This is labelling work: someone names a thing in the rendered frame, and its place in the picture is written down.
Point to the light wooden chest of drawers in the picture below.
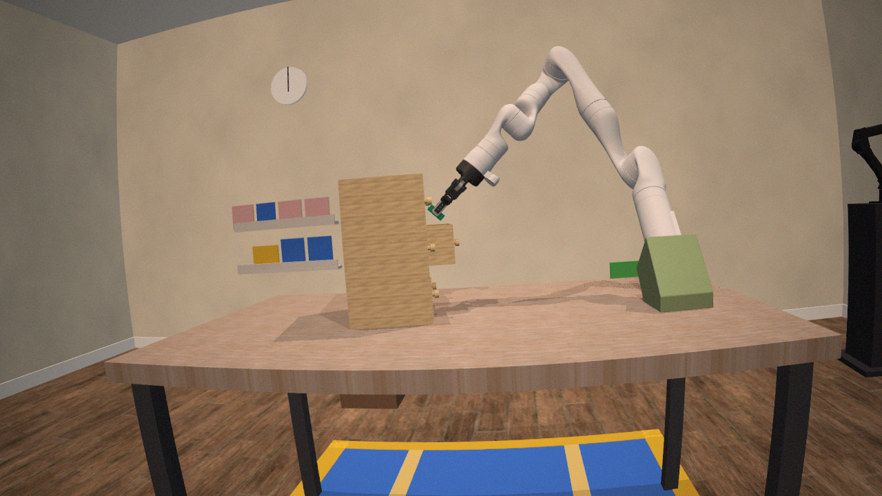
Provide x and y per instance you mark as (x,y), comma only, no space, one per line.
(385,251)

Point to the green nine-volt battery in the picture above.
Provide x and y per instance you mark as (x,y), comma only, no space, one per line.
(440,217)

